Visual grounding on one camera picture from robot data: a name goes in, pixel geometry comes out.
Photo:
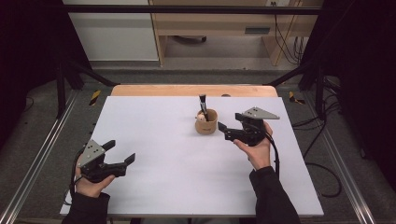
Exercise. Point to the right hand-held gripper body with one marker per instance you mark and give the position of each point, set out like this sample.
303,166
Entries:
260,114

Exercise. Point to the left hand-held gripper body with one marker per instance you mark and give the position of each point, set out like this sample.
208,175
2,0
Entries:
92,151

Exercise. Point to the brown wooden cup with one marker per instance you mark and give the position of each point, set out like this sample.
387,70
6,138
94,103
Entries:
206,127

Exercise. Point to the thin black brush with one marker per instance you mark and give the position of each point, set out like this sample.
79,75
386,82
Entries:
206,116

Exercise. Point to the black makeup brush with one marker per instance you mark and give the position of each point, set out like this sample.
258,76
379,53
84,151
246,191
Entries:
202,99

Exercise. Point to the person's left hand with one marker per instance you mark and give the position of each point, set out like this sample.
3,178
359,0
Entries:
90,189

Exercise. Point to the person's right hand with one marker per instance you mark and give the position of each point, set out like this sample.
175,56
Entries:
260,155

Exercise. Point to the white sheet mat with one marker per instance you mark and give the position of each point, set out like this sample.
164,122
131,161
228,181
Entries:
174,177

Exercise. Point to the black metal stand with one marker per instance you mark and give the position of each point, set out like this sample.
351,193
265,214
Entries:
319,93
61,90

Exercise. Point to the light wooden desk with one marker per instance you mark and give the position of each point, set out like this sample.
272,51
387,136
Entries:
211,25

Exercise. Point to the white cabinet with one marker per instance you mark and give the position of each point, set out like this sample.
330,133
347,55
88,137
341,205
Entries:
115,37

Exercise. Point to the dark curtain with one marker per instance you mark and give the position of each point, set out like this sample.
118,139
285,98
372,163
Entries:
364,62
28,46

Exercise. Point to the aluminium rail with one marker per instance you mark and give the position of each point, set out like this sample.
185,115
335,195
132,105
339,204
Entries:
342,168
37,161

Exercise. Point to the black frame bar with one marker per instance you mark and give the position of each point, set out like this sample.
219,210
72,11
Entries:
186,9

